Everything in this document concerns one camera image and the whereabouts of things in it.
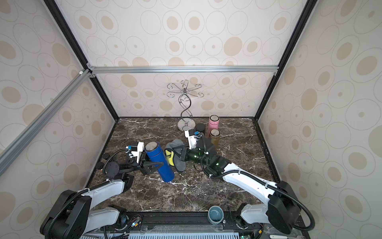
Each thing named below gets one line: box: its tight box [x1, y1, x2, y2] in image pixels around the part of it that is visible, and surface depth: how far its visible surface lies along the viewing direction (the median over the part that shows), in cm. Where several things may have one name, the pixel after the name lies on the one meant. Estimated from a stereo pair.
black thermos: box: [195, 122, 206, 132], surface depth 89 cm
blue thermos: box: [144, 141, 175, 183], surface depth 62 cm
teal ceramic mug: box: [207, 205, 225, 226], surface depth 74 cm
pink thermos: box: [208, 114, 220, 134], surface depth 93 cm
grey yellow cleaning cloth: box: [164, 138, 187, 172], surface depth 70 cm
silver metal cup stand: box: [166, 79, 204, 131], surface depth 101 cm
